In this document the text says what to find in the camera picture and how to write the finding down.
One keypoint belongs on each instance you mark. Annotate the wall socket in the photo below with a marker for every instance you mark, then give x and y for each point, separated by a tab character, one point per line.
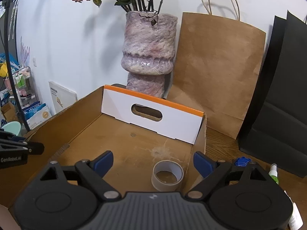
34	62

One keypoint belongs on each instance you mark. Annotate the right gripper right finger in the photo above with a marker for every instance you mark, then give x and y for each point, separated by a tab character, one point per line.
212	172

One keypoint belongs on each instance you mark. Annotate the blue jar lid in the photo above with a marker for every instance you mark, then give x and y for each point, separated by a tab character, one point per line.
242	162

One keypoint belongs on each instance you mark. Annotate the black paper bag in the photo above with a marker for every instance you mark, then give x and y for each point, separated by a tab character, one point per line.
274	129

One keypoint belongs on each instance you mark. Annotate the white wall panel board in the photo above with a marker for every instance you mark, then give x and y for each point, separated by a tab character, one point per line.
62	97

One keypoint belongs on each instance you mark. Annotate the mint green basin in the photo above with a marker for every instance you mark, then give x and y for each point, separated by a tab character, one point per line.
13	127

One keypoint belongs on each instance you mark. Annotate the tape roll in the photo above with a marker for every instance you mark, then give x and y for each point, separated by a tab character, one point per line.
167	176

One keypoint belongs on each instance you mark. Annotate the cardboard tray box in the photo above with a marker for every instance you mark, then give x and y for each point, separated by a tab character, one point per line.
140	130

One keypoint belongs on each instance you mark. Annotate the metal storage rack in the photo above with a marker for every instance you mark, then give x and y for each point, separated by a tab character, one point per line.
25	87

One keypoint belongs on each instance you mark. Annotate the blue white package bag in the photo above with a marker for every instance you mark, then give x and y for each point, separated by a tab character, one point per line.
36	114

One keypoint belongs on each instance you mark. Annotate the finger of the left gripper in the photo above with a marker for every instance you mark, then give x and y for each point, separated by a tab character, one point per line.
14	150

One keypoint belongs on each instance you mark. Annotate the white spray bottle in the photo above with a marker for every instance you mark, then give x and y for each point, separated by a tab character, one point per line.
295	222

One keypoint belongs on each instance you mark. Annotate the green spray bottle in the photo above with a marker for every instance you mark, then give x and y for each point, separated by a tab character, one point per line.
273	173

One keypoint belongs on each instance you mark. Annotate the purple textured vase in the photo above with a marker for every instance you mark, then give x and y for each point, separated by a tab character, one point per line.
148	51

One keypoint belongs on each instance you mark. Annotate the brown paper bag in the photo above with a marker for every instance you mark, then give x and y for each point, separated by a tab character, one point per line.
217	66

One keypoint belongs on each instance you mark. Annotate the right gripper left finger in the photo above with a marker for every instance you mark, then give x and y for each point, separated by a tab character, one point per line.
91	173

